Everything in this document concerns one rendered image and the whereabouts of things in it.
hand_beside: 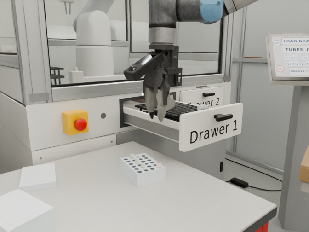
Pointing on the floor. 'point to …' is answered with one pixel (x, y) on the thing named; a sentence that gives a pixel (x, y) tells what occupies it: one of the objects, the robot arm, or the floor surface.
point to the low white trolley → (143, 197)
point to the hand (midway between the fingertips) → (154, 116)
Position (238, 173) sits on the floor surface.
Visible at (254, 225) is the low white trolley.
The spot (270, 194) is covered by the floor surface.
